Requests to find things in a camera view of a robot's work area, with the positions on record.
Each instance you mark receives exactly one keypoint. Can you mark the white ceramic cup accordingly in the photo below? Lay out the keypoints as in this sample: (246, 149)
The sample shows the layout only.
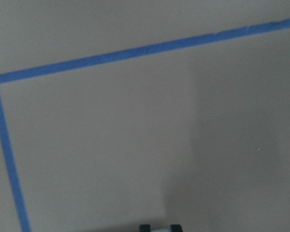
(161, 230)

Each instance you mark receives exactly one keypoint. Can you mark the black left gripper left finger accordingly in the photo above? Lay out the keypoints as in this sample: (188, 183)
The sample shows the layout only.
(145, 228)

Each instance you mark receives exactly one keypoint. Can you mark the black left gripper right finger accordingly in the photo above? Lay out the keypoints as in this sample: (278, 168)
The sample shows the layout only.
(176, 228)

